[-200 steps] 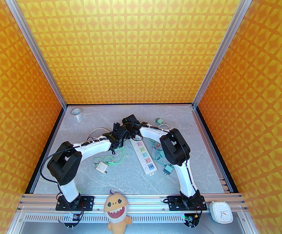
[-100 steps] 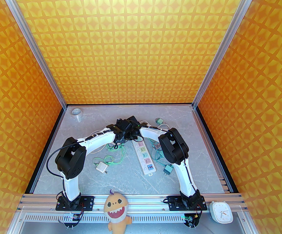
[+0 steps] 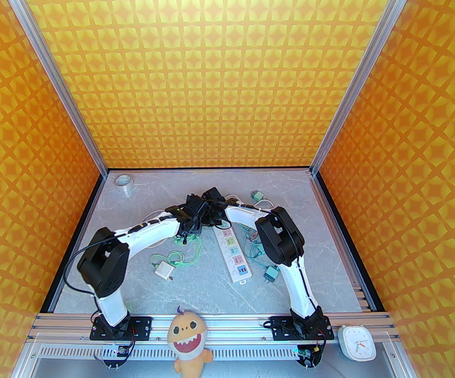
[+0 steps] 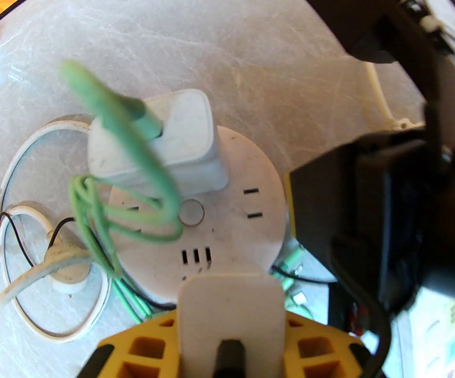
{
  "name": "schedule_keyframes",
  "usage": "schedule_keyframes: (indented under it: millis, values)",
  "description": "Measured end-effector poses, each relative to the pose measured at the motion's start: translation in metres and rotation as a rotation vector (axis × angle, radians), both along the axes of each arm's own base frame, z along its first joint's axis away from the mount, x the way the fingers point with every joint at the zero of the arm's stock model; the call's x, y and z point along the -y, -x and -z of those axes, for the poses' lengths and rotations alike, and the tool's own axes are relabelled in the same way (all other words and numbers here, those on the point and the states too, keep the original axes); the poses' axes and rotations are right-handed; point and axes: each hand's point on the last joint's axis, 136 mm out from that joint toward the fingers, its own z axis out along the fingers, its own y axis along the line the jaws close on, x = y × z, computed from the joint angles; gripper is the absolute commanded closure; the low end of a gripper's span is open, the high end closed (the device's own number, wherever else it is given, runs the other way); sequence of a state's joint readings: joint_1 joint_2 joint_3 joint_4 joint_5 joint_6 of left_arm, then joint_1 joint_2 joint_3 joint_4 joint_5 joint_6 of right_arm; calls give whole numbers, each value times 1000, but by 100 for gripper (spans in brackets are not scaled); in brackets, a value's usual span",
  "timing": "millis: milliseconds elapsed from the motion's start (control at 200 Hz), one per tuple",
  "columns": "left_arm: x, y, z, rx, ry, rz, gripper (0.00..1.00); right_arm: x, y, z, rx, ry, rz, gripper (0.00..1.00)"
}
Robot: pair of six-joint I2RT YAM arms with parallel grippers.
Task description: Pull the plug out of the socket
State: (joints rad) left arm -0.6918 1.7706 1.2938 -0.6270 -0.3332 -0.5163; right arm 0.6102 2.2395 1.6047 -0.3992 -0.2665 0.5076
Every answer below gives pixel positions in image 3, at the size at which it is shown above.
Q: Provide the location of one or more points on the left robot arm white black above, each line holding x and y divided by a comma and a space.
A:
148, 234

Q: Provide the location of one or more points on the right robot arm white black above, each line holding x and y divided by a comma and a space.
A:
278, 238

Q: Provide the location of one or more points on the white power strip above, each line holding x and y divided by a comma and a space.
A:
235, 258

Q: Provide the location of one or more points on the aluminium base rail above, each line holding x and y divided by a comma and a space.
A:
235, 325

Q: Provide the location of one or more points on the green plug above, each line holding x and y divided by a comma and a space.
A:
258, 196
271, 275

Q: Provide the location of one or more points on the small electronics board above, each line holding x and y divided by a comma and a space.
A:
116, 354
308, 356

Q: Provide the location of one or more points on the white square charger plug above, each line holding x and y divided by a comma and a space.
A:
164, 270

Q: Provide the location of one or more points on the orange shark plush toy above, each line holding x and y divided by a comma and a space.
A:
188, 341

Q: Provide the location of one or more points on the clear tape roll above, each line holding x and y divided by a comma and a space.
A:
125, 181

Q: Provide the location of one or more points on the aluminium frame post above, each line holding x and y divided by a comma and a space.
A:
54, 73
357, 73

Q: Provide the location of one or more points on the white square clock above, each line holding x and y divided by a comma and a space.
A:
356, 343

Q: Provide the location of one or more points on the black table edge trim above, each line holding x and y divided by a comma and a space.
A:
73, 246
337, 211

